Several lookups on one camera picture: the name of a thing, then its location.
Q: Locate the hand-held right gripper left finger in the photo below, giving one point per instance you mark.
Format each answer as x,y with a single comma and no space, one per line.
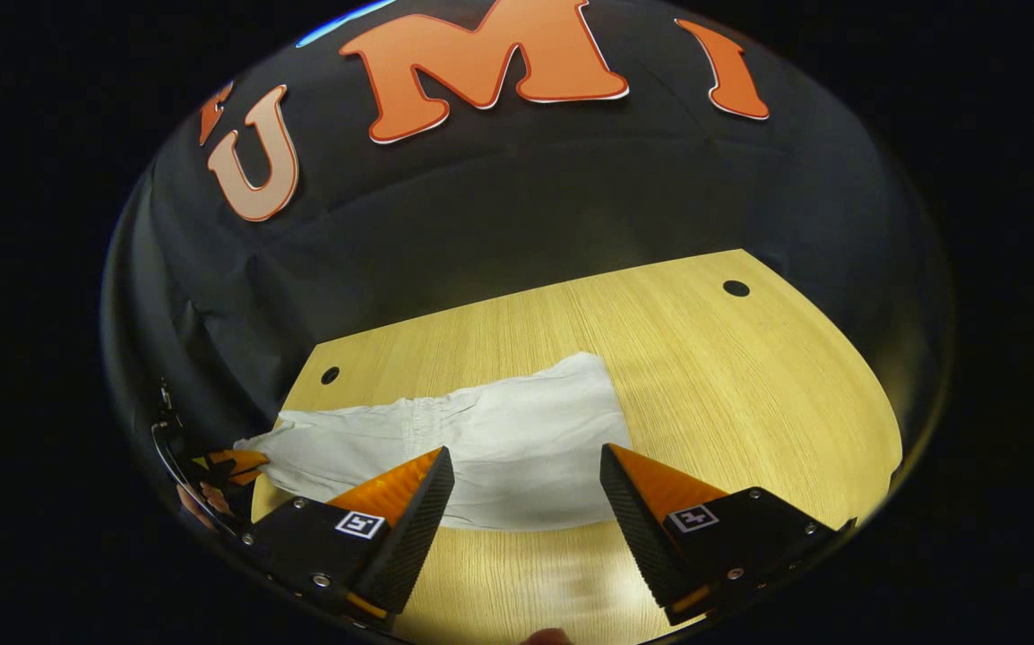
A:
409,546

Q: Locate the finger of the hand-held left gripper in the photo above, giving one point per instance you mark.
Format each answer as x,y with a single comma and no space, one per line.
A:
244,463

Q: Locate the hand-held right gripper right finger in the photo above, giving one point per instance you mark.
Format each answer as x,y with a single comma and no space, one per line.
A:
647,546

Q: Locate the white jeans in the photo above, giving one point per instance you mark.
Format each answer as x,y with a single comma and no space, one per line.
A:
517,439

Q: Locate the black backdrop cloth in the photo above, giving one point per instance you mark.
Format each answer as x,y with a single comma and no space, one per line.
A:
526,206

